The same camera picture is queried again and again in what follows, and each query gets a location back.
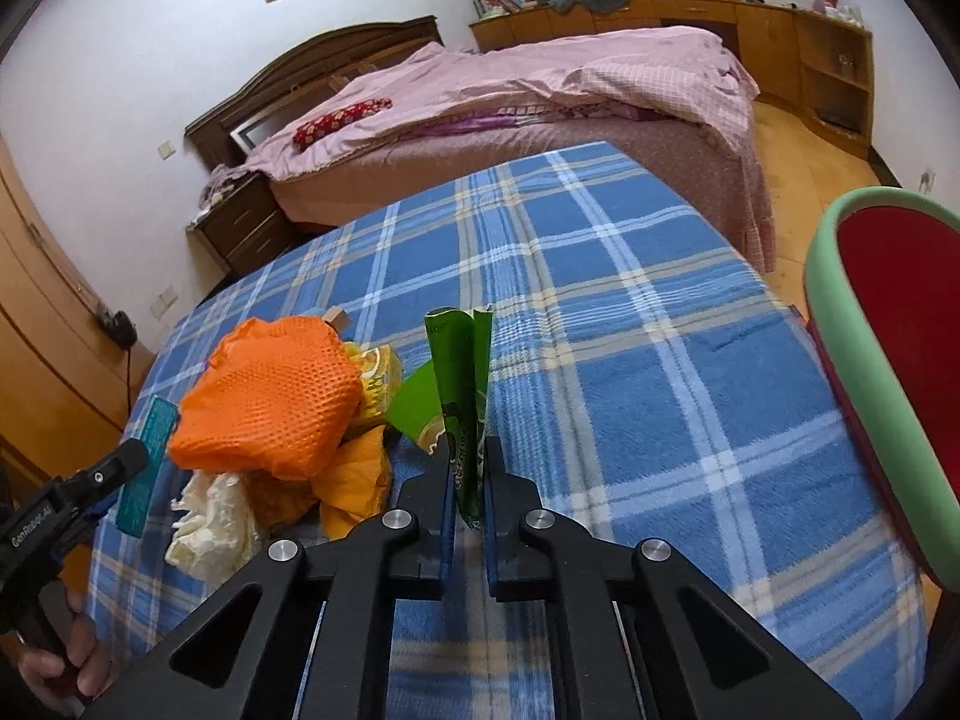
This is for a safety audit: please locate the pink checked duvet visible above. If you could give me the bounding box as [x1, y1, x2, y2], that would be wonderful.
[244, 25, 761, 182]

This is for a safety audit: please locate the dark wooden nightstand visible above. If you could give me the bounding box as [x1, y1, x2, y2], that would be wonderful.
[186, 172, 290, 275]

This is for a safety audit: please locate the red floral pillow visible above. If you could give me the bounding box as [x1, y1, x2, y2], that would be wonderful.
[292, 97, 395, 152]

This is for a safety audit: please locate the blue plaid blanket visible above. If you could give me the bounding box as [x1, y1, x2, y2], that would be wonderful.
[82, 141, 932, 720]

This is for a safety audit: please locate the orange plastic bag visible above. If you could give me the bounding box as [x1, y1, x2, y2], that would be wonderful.
[244, 427, 392, 542]

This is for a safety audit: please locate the black power adapter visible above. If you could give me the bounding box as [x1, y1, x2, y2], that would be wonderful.
[96, 304, 139, 350]

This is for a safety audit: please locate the light green snack packet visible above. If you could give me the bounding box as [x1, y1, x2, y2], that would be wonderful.
[388, 360, 451, 458]

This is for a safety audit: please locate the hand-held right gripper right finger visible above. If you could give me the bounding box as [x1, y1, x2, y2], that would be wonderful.
[482, 436, 860, 720]

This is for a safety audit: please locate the white crumpled plastic bag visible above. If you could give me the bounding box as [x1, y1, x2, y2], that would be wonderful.
[163, 471, 269, 583]

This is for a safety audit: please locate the pale cloth on nightstand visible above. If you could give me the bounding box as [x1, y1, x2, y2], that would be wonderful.
[199, 163, 257, 211]

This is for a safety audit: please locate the teal flat packet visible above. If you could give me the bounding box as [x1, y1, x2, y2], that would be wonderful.
[116, 395, 182, 539]

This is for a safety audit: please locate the orange foam fruit net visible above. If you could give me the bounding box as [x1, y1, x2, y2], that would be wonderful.
[169, 317, 365, 482]

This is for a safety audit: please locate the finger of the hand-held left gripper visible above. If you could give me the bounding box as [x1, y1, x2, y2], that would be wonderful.
[51, 493, 125, 563]
[71, 439, 151, 505]

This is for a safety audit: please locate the person's left hand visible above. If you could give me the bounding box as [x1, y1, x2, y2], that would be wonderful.
[16, 587, 121, 700]

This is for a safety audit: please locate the dark wooden bed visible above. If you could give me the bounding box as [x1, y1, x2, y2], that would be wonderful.
[184, 15, 777, 275]

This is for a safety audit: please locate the dark green snack wrapper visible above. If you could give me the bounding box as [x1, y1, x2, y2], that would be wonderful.
[424, 306, 494, 533]

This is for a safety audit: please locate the red basin with green rim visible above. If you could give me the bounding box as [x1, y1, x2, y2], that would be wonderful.
[804, 186, 960, 595]

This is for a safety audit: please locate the yellow cardboard box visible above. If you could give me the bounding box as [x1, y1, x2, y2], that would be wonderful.
[341, 341, 406, 430]

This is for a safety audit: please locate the light wooden wardrobe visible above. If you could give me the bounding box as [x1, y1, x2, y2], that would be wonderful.
[0, 133, 160, 482]

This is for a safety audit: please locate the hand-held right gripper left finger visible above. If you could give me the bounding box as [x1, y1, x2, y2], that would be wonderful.
[90, 433, 458, 720]

